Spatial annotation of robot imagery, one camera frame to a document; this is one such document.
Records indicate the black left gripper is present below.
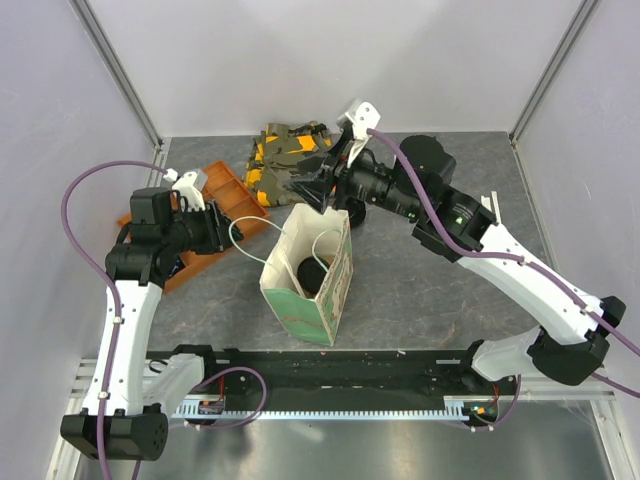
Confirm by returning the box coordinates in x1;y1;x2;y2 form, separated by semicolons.
162;199;243;255

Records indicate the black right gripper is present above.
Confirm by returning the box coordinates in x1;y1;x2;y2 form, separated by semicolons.
284;132;424;220

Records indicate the green patterned paper bag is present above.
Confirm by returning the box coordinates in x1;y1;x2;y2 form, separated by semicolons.
243;203;354;346

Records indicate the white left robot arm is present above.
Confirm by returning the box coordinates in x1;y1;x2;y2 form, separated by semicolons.
60;187;243;461

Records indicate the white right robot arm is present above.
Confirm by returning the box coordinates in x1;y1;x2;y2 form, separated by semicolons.
284;132;626;394

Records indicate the orange wooden tray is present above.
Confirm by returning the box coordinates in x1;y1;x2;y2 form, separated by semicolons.
105;161;269;293

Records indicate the camouflage folded cloth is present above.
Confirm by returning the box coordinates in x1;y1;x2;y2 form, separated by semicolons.
243;121;332;207

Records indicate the black lid stack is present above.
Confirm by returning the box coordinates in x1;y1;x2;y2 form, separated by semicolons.
346;198;366;229

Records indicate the white wrapped straw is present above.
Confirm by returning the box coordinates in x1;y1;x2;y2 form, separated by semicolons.
481;190;502;224

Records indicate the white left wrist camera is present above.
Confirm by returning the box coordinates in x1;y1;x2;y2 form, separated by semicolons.
163;168;208;211

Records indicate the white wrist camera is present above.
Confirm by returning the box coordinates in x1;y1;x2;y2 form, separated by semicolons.
163;168;208;211
337;99;381;168

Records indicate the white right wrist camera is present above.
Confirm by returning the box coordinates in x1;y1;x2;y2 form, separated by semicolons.
337;99;381;168

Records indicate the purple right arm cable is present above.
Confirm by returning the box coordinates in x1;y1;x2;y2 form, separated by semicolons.
367;127;640;435

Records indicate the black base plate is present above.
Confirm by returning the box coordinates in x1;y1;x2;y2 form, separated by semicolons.
147;344;516;396

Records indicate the grey slotted cable duct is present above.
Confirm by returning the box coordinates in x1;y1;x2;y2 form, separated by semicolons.
171;399;499;422

